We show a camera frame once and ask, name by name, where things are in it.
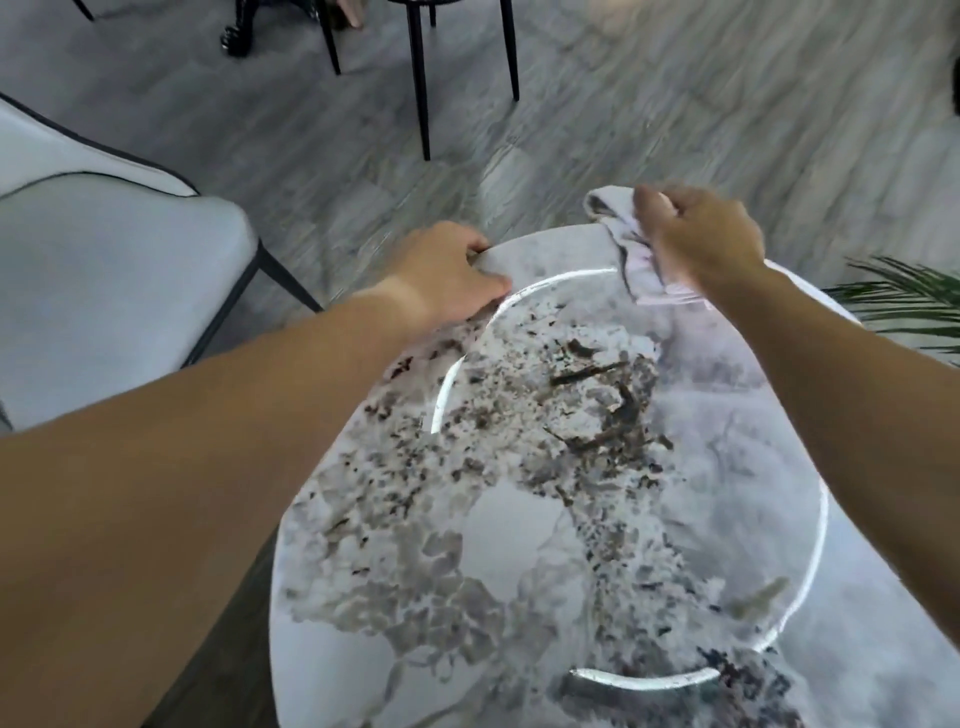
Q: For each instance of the person's left hand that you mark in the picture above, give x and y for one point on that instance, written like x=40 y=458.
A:
x=439 y=270

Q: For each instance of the person's right hand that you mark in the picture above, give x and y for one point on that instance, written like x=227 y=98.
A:
x=709 y=236

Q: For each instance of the person's right fingers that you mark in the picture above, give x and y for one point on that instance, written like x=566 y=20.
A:
x=654 y=214

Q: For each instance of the person's left thumb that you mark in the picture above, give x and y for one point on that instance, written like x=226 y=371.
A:
x=489 y=289

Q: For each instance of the white cleaning cloth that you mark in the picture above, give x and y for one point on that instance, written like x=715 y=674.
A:
x=611 y=206

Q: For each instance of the person's left forearm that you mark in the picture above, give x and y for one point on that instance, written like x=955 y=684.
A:
x=187 y=480

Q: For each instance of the person's right forearm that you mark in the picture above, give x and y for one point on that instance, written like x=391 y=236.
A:
x=847 y=390

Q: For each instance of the black metal-legged chair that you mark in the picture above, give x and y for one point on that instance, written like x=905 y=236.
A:
x=420 y=82

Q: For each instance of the green palm plant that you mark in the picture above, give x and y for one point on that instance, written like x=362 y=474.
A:
x=911 y=300

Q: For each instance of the grey upholstered chair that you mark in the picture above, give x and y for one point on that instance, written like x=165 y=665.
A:
x=105 y=285

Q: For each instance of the thin black chair leg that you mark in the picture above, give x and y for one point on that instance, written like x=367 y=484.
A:
x=84 y=9

